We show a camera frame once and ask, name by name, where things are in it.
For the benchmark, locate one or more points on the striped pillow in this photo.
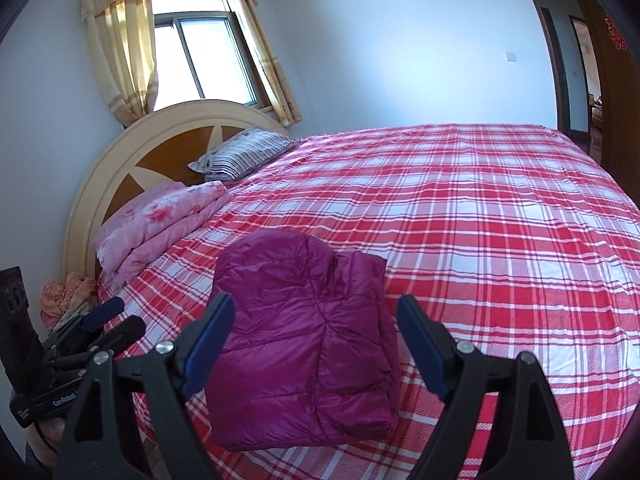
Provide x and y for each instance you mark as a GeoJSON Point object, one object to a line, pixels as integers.
{"type": "Point", "coordinates": [245, 152]}

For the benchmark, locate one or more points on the bed with red plaid cover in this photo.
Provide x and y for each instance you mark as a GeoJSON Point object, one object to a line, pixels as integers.
{"type": "Point", "coordinates": [500, 235]}

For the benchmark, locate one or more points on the pink floral quilt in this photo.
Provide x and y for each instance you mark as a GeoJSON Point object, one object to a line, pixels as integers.
{"type": "Point", "coordinates": [150, 225]}

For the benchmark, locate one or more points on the narrow yellow curtain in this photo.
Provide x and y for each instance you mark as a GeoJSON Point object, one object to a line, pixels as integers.
{"type": "Point", "coordinates": [270, 60]}

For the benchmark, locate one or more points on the window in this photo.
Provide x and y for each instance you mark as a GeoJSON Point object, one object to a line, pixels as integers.
{"type": "Point", "coordinates": [210, 55]}

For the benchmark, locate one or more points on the orange floral cloth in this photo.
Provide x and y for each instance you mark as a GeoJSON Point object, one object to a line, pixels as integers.
{"type": "Point", "coordinates": [67, 297]}

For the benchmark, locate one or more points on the brown wooden door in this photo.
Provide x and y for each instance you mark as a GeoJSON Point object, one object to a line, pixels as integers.
{"type": "Point", "coordinates": [620, 85]}

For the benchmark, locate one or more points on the wide yellow curtain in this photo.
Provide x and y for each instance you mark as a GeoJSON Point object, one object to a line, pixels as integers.
{"type": "Point", "coordinates": [120, 60]}

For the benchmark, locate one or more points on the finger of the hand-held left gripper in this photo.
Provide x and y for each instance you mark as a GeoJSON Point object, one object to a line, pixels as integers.
{"type": "Point", "coordinates": [125, 332]}
{"type": "Point", "coordinates": [102, 312]}

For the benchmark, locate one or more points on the round wooden bed headboard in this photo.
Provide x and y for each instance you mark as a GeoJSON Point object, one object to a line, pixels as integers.
{"type": "Point", "coordinates": [170, 150]}

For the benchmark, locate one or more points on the purple puffer jacket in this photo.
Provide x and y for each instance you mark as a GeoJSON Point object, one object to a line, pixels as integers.
{"type": "Point", "coordinates": [300, 350]}

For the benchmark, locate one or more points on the brown door frame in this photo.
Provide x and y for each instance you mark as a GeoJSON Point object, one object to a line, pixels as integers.
{"type": "Point", "coordinates": [550, 35]}

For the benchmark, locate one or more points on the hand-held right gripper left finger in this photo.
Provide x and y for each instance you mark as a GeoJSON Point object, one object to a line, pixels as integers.
{"type": "Point", "coordinates": [205, 355]}

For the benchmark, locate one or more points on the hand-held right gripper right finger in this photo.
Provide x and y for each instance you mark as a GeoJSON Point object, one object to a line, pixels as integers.
{"type": "Point", "coordinates": [425, 350]}

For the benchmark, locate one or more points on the red paper door decoration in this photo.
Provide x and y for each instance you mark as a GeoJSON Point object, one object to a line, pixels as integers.
{"type": "Point", "coordinates": [615, 32]}

